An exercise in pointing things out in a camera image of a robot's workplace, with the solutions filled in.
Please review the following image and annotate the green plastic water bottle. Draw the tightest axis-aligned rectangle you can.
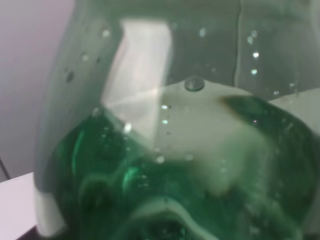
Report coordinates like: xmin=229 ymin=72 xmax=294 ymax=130
xmin=34 ymin=0 xmax=320 ymax=240

